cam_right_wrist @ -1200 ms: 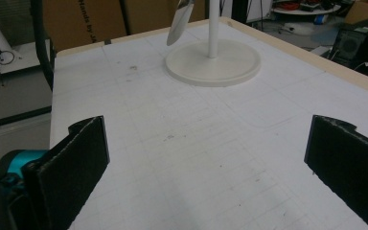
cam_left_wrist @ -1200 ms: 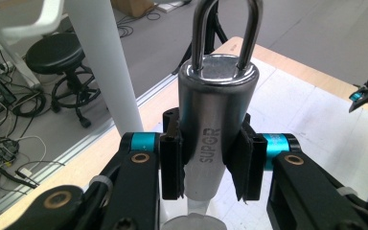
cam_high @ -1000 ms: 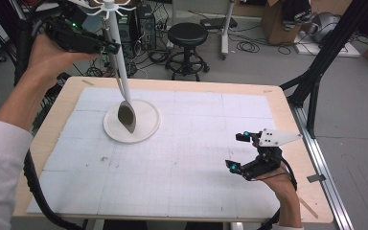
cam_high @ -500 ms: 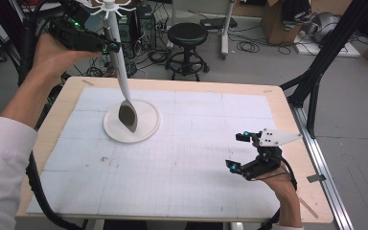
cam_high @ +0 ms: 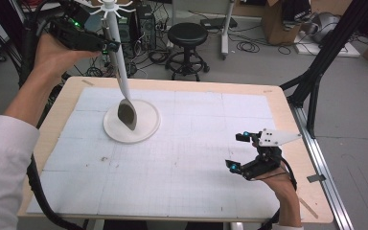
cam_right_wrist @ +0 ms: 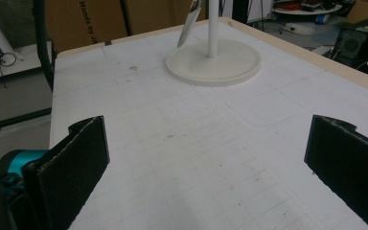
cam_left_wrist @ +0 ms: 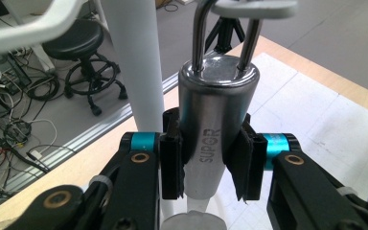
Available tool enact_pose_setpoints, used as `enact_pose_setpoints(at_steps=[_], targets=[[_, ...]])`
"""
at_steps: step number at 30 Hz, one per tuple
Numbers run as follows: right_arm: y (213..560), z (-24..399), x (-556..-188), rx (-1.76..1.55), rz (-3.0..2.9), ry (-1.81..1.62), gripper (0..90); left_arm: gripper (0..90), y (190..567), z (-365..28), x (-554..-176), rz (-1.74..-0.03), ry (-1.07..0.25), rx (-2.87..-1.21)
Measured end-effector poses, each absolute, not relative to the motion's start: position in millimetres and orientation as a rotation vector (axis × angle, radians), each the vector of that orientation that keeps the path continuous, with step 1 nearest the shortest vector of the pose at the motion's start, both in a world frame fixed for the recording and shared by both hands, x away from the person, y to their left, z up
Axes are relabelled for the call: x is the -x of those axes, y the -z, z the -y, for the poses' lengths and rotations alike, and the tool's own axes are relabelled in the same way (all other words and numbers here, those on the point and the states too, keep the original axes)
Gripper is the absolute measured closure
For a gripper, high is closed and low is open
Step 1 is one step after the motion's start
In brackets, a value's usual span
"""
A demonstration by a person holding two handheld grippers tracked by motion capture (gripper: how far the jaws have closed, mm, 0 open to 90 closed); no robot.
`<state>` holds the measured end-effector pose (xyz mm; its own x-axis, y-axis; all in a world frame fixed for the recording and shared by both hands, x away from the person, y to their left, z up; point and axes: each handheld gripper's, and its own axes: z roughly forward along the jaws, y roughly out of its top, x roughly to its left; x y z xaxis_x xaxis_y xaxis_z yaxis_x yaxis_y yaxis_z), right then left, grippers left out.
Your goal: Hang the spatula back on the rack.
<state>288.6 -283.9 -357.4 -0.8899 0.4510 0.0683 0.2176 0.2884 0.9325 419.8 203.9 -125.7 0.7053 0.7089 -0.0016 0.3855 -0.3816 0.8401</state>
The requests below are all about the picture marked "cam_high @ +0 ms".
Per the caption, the steel spatula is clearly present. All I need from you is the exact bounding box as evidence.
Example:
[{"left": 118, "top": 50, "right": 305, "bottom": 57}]
[{"left": 101, "top": 26, "right": 139, "bottom": 131}]

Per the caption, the black metal frame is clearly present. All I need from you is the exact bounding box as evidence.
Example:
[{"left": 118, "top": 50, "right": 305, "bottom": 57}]
[{"left": 280, "top": 0, "right": 368, "bottom": 139}]

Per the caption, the beige tape strip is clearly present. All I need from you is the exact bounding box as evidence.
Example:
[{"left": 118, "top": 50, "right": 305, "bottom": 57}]
[{"left": 298, "top": 196, "right": 319, "bottom": 219}]

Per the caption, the white grid mat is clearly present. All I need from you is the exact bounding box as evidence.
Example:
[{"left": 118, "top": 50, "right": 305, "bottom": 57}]
[{"left": 26, "top": 86, "right": 282, "bottom": 219}]

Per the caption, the black flat box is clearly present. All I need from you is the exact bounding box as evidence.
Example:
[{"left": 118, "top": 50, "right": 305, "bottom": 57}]
[{"left": 199, "top": 16, "right": 239, "bottom": 30}]

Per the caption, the black bag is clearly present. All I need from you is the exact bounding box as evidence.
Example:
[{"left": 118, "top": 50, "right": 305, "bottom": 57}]
[{"left": 282, "top": 0, "right": 312, "bottom": 22}]

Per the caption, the person's left hand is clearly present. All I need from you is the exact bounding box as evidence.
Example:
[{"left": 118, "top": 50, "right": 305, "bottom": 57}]
[{"left": 33, "top": 33, "right": 102, "bottom": 85}]

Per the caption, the black computer tower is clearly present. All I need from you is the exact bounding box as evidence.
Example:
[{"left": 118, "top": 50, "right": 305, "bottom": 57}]
[{"left": 136, "top": 4, "right": 157, "bottom": 51}]

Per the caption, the grey round machine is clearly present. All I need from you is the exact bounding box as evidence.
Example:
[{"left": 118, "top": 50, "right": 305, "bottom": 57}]
[{"left": 306, "top": 11, "right": 341, "bottom": 44}]

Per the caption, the thick black cable conduit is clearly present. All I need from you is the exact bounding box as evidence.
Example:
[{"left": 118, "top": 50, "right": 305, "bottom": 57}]
[{"left": 18, "top": 0, "right": 89, "bottom": 230}]

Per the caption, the black round stool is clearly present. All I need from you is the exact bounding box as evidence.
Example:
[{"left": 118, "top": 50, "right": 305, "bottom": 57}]
[{"left": 165, "top": 22, "right": 211, "bottom": 81}]

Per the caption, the white flat board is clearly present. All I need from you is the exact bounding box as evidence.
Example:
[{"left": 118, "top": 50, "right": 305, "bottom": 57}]
[{"left": 293, "top": 32, "right": 361, "bottom": 58}]

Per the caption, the person's right hand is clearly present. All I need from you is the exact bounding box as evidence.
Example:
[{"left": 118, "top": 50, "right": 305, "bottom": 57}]
[{"left": 252, "top": 173, "right": 299, "bottom": 203}]

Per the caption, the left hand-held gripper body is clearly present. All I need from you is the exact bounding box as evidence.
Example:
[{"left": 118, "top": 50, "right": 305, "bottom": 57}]
[{"left": 48, "top": 1, "right": 107, "bottom": 54}]

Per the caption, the aluminium floor rail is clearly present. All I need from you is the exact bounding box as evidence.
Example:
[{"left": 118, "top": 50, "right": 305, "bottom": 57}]
[{"left": 288, "top": 97, "right": 354, "bottom": 230}]

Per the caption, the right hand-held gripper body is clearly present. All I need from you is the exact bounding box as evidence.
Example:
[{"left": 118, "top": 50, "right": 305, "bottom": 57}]
[{"left": 241, "top": 128, "right": 302, "bottom": 182}]

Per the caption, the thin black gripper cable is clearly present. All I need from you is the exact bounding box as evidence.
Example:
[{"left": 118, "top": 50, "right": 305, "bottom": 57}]
[{"left": 279, "top": 157, "right": 299, "bottom": 193}]

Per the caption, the grey tape piece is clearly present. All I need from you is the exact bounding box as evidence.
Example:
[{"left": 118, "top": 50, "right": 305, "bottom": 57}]
[{"left": 307, "top": 173, "right": 327, "bottom": 184}]

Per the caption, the black coiled cable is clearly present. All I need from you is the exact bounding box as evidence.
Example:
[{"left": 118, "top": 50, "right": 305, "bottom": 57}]
[{"left": 236, "top": 40, "right": 261, "bottom": 54}]

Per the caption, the white utensil hook stand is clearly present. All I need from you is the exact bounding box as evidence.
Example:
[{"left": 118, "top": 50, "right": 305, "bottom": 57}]
[{"left": 89, "top": 0, "right": 162, "bottom": 144}]

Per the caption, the large open cardboard box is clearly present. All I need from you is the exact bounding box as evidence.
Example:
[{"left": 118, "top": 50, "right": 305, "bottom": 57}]
[{"left": 261, "top": 0, "right": 312, "bottom": 46}]

